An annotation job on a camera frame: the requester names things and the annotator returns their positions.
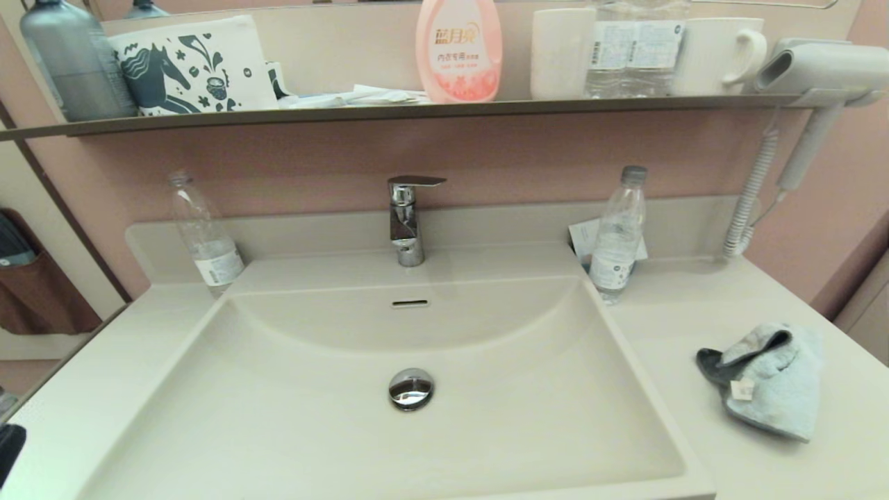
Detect chrome faucet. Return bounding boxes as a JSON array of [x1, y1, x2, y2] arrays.
[[388, 175, 447, 268]]

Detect light blue grey cloth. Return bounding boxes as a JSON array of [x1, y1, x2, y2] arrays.
[[696, 323, 826, 444]]

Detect beige sink basin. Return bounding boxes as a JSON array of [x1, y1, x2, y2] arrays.
[[73, 240, 716, 500]]

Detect chrome drain stopper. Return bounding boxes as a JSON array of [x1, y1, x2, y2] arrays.
[[388, 367, 435, 412]]

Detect grey-capped clear plastic bottle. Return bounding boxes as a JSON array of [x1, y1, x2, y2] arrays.
[[588, 165, 649, 306]]

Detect white papers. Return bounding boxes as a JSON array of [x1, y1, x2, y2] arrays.
[[278, 83, 431, 108]]

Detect pink detergent bottle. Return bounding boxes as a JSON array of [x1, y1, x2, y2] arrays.
[[415, 0, 503, 103]]

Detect capless clear plastic bottle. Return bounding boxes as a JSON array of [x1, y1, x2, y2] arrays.
[[167, 170, 246, 299]]

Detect small white printed pouch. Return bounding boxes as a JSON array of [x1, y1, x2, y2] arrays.
[[264, 60, 292, 99]]

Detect water bottles on shelf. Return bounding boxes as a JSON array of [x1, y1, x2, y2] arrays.
[[585, 0, 638, 98]]

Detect white horse print pouch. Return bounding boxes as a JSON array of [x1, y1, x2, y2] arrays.
[[108, 15, 279, 117]]

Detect brown hanging bag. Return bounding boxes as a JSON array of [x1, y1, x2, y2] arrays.
[[0, 207, 103, 336]]

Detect grey translucent bottle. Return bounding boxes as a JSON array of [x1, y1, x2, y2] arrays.
[[19, 0, 138, 122]]

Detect white hair dryer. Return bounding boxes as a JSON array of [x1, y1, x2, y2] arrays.
[[754, 38, 889, 195]]

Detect long brown wall shelf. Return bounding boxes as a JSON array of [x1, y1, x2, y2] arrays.
[[0, 92, 876, 142]]

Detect white handleless cup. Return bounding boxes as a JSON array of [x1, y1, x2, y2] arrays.
[[531, 7, 597, 99]]

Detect white coiled dryer cord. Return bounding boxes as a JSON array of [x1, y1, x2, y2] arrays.
[[722, 128, 789, 261]]

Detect white mug with handle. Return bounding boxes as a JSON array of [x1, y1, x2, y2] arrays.
[[670, 17, 768, 97]]

